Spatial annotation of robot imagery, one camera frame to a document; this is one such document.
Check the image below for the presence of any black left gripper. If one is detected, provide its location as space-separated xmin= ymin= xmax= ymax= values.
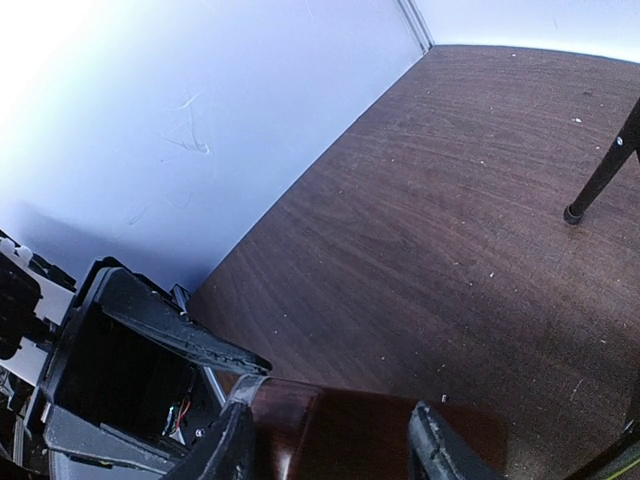
xmin=38 ymin=257 xmax=272 ymax=470

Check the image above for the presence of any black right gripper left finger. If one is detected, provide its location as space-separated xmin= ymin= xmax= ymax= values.
xmin=162 ymin=402 xmax=255 ymax=480

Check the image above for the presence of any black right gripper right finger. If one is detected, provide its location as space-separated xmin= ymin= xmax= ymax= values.
xmin=407 ymin=401 xmax=505 ymax=480

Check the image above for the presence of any brown wooden metronome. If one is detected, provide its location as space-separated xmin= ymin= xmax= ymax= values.
xmin=227 ymin=374 xmax=509 ymax=480

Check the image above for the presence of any black perforated music stand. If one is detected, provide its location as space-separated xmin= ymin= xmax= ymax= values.
xmin=563 ymin=101 xmax=639 ymax=479

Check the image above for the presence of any aluminium left corner post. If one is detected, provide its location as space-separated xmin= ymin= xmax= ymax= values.
xmin=396 ymin=0 xmax=435 ymax=55

